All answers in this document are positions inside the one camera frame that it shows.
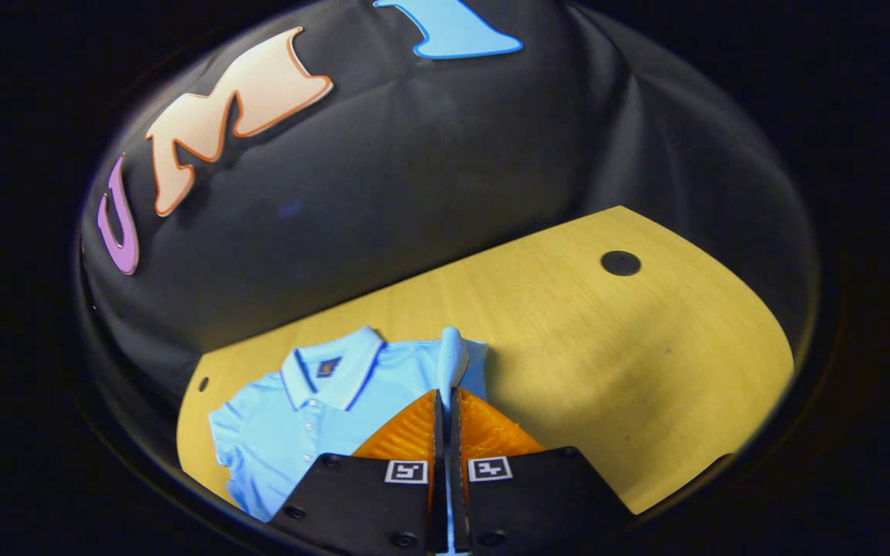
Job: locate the light blue T-shirt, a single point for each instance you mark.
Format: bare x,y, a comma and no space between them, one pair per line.
275,432

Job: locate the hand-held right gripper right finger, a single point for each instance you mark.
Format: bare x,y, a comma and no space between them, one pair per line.
538,498

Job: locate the black backdrop cloth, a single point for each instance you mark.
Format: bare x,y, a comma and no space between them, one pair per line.
414,170

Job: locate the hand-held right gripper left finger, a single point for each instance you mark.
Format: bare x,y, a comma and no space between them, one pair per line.
360,502

